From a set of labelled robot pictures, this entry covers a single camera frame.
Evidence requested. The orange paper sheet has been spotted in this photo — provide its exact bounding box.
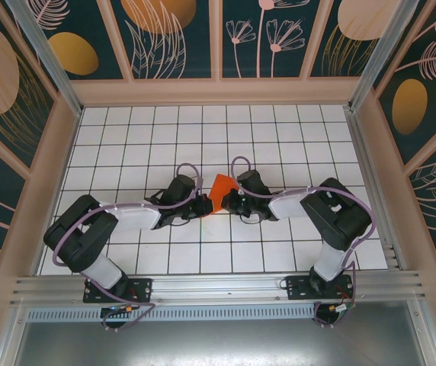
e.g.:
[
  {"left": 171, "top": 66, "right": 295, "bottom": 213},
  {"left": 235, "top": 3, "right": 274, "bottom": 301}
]
[{"left": 207, "top": 172, "right": 242, "bottom": 215}]

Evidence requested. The green control board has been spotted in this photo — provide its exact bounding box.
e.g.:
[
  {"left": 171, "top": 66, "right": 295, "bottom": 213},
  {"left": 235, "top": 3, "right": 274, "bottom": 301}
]
[
  {"left": 101, "top": 303, "right": 135, "bottom": 318},
  {"left": 326, "top": 303, "right": 357, "bottom": 316}
]

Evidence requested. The grey metal panel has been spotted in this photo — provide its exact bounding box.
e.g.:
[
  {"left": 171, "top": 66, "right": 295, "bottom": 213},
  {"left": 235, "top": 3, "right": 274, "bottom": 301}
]
[{"left": 10, "top": 322, "right": 428, "bottom": 366}]

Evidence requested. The aluminium mounting rail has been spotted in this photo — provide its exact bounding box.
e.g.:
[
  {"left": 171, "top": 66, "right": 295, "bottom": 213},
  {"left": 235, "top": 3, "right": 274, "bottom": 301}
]
[{"left": 10, "top": 269, "right": 428, "bottom": 307}]

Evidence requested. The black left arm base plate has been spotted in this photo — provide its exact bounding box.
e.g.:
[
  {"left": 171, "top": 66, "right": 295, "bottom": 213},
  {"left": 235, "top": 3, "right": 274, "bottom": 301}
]
[{"left": 83, "top": 277, "right": 154, "bottom": 304}]

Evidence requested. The grey slotted cable duct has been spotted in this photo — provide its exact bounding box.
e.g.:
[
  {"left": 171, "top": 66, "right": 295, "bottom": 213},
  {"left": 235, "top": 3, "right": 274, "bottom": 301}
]
[{"left": 25, "top": 303, "right": 343, "bottom": 324}]

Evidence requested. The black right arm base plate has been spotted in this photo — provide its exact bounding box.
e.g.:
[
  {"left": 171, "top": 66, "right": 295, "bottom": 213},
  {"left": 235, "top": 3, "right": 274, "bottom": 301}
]
[{"left": 285, "top": 274, "right": 356, "bottom": 302}]

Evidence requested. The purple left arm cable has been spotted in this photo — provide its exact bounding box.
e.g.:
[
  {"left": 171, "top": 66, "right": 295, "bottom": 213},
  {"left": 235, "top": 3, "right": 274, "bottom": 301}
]
[{"left": 52, "top": 162, "right": 204, "bottom": 332}]

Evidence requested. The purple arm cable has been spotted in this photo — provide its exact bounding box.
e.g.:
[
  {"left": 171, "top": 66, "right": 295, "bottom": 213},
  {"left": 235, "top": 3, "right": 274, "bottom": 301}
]
[
  {"left": 52, "top": 162, "right": 204, "bottom": 332},
  {"left": 230, "top": 156, "right": 379, "bottom": 329}
]

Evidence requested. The aluminium side rail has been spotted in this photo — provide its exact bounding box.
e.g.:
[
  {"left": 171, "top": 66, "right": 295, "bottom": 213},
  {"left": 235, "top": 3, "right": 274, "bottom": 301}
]
[{"left": 345, "top": 108, "right": 409, "bottom": 271}]

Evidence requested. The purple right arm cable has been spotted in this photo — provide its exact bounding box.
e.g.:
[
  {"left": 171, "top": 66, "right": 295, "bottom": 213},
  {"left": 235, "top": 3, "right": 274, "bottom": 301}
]
[{"left": 230, "top": 156, "right": 379, "bottom": 329}]

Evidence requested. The aluminium corner post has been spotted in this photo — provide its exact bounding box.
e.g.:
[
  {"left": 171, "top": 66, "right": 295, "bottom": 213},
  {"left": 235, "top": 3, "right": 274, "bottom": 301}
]
[
  {"left": 5, "top": 0, "right": 85, "bottom": 117},
  {"left": 348, "top": 0, "right": 422, "bottom": 114}
]

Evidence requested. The aluminium frame bar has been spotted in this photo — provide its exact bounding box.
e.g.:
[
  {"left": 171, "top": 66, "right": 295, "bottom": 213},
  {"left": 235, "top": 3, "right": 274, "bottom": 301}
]
[
  {"left": 408, "top": 300, "right": 436, "bottom": 366},
  {"left": 0, "top": 304, "right": 27, "bottom": 366}
]

